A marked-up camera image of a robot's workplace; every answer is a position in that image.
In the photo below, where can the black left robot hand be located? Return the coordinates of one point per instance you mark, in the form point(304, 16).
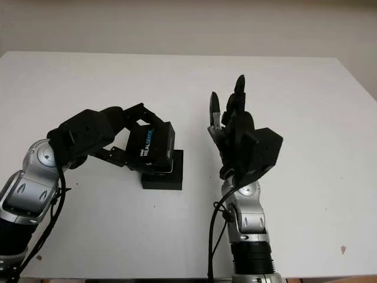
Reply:
point(117, 118)

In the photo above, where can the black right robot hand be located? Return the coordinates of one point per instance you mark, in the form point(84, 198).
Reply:
point(235, 138)

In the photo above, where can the black printed box lid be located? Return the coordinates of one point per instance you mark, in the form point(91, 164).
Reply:
point(147, 147)

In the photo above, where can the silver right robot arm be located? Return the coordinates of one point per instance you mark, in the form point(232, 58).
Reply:
point(250, 212)

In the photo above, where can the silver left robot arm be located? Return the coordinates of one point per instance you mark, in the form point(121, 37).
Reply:
point(29, 188)

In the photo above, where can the black box base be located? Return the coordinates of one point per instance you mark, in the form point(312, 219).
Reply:
point(165, 182)

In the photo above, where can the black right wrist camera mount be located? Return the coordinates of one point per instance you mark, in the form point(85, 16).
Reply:
point(265, 153)

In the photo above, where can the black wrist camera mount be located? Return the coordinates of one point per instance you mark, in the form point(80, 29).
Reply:
point(265, 153)
point(85, 132)

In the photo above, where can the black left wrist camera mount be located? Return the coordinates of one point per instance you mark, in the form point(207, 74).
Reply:
point(85, 132)

